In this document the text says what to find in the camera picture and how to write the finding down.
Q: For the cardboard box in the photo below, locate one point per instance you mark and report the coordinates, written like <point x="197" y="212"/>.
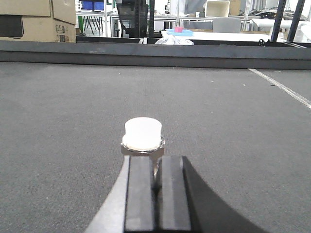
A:
<point x="38" y="20"/>

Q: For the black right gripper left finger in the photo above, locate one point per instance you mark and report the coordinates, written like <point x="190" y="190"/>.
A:
<point x="129" y="207"/>

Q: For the dark conveyor side rail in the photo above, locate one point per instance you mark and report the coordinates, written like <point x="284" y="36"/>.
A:
<point x="153" y="55"/>

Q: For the white table with blue tray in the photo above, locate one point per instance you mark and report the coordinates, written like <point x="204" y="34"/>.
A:
<point x="254" y="37"/>

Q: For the grey office chair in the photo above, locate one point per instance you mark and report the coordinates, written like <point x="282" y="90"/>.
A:
<point x="226" y="25"/>

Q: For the metal valve with white cap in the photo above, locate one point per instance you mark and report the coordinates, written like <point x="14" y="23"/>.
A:
<point x="143" y="138"/>

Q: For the black office chair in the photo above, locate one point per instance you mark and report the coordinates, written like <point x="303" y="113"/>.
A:
<point x="133" y="18"/>

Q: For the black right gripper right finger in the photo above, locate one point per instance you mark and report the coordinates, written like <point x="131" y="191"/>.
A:
<point x="186" y="204"/>

